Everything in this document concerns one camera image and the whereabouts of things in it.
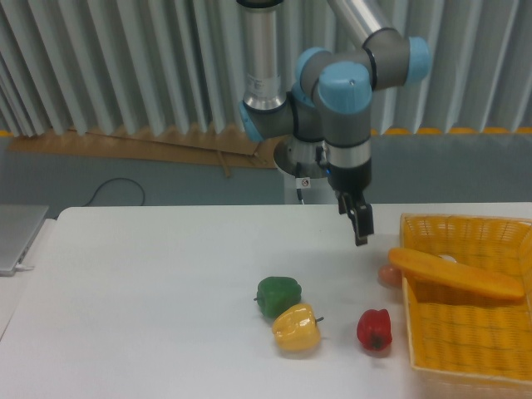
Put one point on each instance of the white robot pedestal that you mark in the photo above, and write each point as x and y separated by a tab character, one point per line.
305	180

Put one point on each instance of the orange baguette bread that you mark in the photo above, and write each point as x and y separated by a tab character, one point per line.
464	277

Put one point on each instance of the yellow bell pepper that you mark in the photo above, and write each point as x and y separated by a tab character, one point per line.
296	329

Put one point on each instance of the green bell pepper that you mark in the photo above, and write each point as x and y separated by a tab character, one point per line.
276	294

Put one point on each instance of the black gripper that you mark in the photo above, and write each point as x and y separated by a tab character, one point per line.
351	181

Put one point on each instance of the red bell pepper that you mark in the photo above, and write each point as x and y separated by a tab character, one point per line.
374	330

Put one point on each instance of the brown cardboard sheet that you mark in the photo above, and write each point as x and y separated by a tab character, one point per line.
228	149

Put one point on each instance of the yellow woven basket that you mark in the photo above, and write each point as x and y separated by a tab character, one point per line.
458	333

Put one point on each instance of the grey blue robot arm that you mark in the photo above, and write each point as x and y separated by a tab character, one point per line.
325	118

